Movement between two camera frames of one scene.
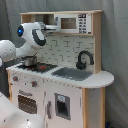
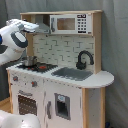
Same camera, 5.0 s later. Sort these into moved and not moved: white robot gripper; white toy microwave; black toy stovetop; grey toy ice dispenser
Moved: white robot gripper
Not moved: white toy microwave; black toy stovetop; grey toy ice dispenser
